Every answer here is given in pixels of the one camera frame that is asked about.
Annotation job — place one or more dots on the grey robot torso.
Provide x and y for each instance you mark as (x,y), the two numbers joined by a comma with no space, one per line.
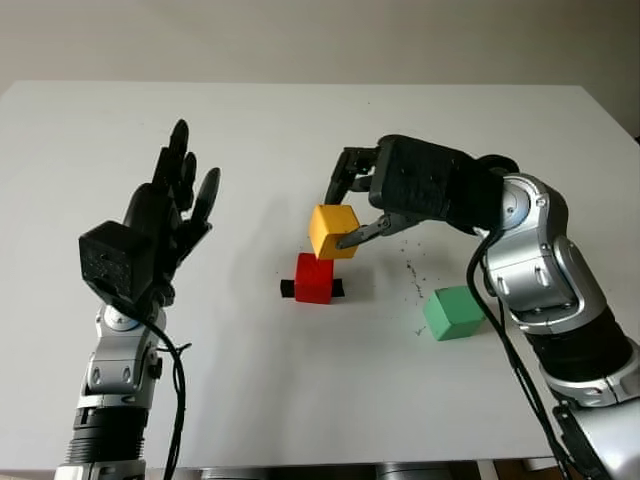
(410,472)

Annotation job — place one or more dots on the black tape strip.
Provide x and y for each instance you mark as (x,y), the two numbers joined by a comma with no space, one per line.
(285,290)

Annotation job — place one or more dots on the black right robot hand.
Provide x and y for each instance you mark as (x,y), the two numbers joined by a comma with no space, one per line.
(340,175)

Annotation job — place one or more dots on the green wooden block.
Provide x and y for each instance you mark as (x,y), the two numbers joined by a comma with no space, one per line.
(452,312)

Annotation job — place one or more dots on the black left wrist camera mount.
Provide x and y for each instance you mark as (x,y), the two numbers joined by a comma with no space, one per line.
(117,260)

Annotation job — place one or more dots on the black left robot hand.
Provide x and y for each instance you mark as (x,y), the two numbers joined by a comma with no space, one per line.
(160,220)

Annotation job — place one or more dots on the red wooden block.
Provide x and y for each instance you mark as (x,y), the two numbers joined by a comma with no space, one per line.
(312,282)

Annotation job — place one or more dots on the yellow wooden block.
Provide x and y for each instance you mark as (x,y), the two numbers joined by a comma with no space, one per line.
(325,230)

